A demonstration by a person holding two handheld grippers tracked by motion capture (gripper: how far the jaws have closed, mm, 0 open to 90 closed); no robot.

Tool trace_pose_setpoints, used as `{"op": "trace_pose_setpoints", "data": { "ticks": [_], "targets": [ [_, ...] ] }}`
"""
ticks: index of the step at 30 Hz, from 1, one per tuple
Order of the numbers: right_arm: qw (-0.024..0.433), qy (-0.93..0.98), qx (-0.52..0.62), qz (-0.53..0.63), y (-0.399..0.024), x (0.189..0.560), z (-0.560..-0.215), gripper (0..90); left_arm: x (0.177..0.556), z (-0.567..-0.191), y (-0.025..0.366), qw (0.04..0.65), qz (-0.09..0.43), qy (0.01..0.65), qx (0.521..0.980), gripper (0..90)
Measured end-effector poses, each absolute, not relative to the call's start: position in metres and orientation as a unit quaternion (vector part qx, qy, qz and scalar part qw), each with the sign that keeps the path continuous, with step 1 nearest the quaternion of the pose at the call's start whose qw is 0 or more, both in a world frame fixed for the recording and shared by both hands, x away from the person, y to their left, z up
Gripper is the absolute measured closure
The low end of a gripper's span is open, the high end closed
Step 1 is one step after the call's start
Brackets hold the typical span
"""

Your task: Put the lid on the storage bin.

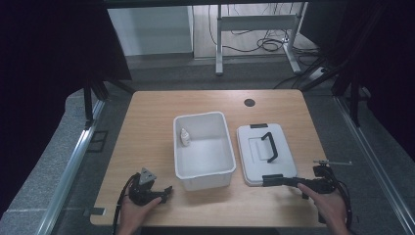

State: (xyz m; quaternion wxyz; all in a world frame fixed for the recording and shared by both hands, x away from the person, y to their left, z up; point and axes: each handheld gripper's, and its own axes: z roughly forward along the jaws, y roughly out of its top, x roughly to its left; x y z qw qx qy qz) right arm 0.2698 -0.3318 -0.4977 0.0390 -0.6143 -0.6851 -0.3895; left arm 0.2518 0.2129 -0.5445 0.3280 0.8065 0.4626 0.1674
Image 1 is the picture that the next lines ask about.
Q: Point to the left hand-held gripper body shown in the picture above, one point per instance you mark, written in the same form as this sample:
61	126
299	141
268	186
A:
142	192

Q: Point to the person's right hand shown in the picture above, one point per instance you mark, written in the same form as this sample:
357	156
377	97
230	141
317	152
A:
328	207

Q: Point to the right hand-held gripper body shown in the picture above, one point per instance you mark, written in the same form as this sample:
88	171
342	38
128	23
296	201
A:
321	182

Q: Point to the white plastic storage box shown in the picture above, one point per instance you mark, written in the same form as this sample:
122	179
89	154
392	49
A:
205	156

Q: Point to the white cabinet panel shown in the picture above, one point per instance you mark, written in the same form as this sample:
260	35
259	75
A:
150	29

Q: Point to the black floor bracket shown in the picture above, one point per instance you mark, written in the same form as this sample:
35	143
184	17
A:
97	141

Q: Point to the dark curtain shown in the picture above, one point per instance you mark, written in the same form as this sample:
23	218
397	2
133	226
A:
385	65
49	65

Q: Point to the black metal stand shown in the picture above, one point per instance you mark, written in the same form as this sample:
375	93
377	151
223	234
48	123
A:
354	98
88	101

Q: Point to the small white bottle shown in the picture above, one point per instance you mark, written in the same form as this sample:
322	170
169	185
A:
185	137

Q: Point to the aluminium floor rail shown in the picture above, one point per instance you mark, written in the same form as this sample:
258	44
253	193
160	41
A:
375	163
70	173

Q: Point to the white metal desk frame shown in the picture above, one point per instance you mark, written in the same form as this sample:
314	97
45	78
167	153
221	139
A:
257	23

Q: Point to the person's left hand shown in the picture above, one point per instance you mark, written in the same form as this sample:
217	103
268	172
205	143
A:
133	215

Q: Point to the black round table grommet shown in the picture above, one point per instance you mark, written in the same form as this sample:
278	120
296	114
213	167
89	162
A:
249	102

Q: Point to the white power strip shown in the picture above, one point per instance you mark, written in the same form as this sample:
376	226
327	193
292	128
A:
317	73

